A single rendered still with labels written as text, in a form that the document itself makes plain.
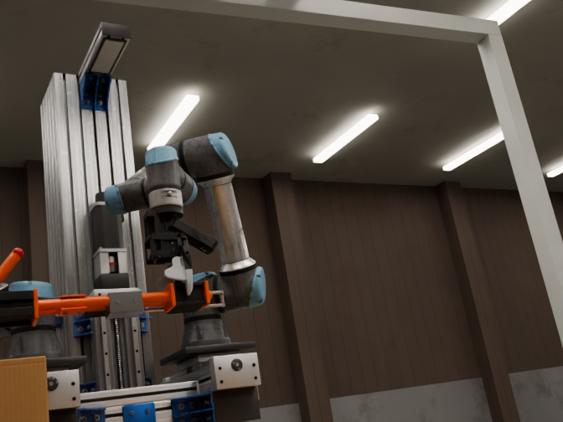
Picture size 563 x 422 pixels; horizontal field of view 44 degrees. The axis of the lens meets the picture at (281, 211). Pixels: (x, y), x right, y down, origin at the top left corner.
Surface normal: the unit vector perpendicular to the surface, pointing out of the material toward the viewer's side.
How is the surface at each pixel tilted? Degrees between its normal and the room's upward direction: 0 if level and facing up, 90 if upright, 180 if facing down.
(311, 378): 90
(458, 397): 90
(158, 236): 90
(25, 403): 90
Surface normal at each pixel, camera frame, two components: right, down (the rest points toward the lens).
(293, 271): 0.47, -0.34
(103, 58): 0.15, 0.94
